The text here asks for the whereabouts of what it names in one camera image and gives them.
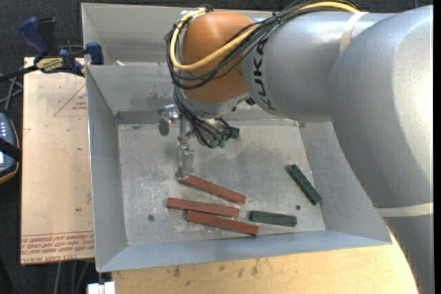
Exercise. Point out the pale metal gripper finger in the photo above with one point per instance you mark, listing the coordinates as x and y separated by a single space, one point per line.
179 165
188 160

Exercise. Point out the grey metal bin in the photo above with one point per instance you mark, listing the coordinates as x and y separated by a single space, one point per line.
144 182

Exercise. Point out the red-brown flat block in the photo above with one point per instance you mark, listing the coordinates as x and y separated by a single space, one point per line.
213 190
203 207
222 223

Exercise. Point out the dark green flat block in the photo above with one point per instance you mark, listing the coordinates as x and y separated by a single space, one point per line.
304 184
273 219

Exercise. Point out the brown cardboard board red print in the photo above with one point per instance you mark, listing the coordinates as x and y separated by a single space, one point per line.
55 165

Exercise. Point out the black cylinder on white bracket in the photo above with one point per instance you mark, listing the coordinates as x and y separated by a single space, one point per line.
250 101

